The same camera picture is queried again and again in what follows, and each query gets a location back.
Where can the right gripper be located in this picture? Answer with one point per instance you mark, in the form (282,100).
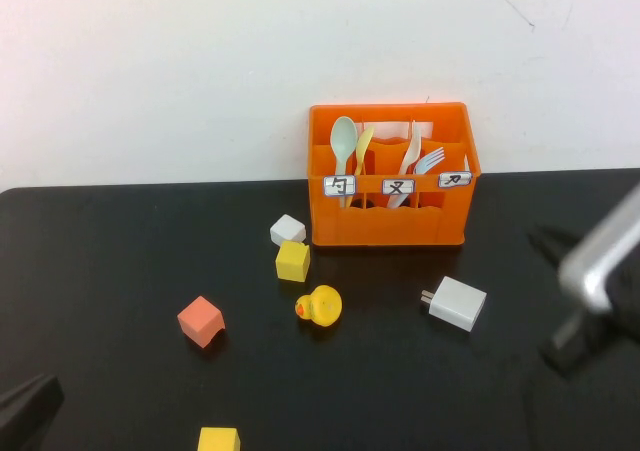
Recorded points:
(627,311)

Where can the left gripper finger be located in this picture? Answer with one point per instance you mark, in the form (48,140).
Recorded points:
(30,421)
(27,390)

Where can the light blue plastic fork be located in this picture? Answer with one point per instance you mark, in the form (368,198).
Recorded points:
(429,163)

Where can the pale green plastic spoon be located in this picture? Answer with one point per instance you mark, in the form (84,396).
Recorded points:
(344,138)

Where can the orange plastic cutlery holder crate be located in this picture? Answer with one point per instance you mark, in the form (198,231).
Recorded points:
(390,228)

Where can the paper label reading 刀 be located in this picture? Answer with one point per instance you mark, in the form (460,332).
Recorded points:
(454,180)

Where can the salmon orange foam cube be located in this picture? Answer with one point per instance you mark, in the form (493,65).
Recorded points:
(200,321)

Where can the yellow foam cube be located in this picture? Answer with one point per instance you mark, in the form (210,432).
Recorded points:
(292,263)
(217,441)

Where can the paper label reading 叉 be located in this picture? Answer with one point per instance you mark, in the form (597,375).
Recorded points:
(398,187)

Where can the cream white plastic fork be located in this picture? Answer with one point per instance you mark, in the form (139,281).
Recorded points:
(412,146)

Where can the yellow rubber duck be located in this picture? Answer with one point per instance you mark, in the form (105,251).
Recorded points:
(322,306)

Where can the paper label reading 勺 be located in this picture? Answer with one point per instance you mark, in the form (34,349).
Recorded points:
(340,186)

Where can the yellow plastic spoon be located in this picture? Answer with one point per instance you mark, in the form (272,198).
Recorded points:
(364,143)

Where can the white foam cube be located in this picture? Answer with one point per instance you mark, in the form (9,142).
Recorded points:
(287,230)

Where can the white wall charger plug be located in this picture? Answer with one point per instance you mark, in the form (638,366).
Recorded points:
(457,303)

